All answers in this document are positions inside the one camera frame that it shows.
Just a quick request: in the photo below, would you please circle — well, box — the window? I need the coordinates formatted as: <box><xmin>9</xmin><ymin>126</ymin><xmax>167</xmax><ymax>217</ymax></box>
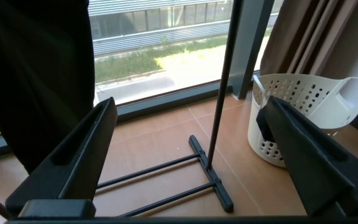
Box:
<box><xmin>0</xmin><ymin>0</ymin><xmax>285</xmax><ymax>160</ymax></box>

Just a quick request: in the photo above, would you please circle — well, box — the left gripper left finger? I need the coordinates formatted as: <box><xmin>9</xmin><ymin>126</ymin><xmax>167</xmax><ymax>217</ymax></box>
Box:
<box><xmin>4</xmin><ymin>96</ymin><xmax>118</xmax><ymax>218</ymax></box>

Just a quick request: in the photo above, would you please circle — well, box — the black clothes rack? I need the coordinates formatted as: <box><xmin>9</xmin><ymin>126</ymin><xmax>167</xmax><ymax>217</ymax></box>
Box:
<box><xmin>0</xmin><ymin>0</ymin><xmax>244</xmax><ymax>219</ymax></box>

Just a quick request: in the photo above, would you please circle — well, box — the brown curtain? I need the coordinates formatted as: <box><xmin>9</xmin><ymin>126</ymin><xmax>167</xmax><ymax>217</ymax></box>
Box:
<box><xmin>259</xmin><ymin>0</ymin><xmax>358</xmax><ymax>77</ymax></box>

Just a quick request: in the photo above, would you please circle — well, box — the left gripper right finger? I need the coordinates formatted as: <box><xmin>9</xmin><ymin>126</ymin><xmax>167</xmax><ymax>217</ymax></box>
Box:
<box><xmin>264</xmin><ymin>95</ymin><xmax>358</xmax><ymax>217</ymax></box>

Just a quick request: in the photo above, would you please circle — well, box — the heap of clothes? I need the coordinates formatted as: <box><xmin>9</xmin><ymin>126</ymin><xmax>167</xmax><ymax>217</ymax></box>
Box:
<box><xmin>255</xmin><ymin>105</ymin><xmax>277</xmax><ymax>144</ymax></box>

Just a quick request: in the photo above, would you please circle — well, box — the white laundry basket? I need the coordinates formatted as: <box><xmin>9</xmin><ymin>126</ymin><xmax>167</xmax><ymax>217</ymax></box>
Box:
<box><xmin>247</xmin><ymin>73</ymin><xmax>358</xmax><ymax>169</ymax></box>

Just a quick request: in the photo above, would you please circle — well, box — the black garment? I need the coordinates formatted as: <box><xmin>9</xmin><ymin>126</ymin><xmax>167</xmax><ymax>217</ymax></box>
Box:
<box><xmin>0</xmin><ymin>0</ymin><xmax>96</xmax><ymax>175</ymax></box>

